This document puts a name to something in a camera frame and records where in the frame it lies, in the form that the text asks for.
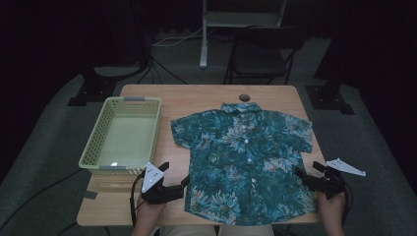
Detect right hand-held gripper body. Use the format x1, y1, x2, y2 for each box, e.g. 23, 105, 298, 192
307, 157, 367, 201

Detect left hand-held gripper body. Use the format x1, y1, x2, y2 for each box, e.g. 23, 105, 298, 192
141, 162, 185, 206

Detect teal floral shirt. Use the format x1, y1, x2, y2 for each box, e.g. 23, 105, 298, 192
169, 101, 318, 227

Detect person's right hand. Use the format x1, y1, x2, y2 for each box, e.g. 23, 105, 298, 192
316, 190, 347, 224

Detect person's left hand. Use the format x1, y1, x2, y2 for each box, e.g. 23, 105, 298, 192
132, 194, 167, 228

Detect pale green plastic basket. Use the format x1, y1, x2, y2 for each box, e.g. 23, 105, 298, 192
78, 95, 162, 176

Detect black stand with flat base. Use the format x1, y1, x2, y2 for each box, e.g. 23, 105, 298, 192
304, 35, 356, 116

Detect black stand with round base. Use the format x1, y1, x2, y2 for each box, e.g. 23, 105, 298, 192
67, 55, 150, 107

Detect black folding chair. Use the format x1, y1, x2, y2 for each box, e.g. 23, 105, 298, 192
223, 26, 307, 86

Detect white metal stand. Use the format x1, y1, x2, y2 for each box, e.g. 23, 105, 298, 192
199, 0, 288, 70

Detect right hand-held gripper cable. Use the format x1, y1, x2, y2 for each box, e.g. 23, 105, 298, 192
339, 181, 354, 228

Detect hand-held gripper cable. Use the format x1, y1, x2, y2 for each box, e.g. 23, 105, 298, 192
129, 172, 148, 228
339, 181, 354, 228

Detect left hand-held gripper cable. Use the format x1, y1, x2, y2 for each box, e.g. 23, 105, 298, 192
129, 172, 148, 228

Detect black floor cable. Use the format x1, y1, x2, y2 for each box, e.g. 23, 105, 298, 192
0, 168, 84, 230

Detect white floor cable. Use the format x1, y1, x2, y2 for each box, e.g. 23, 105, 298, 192
151, 27, 218, 47

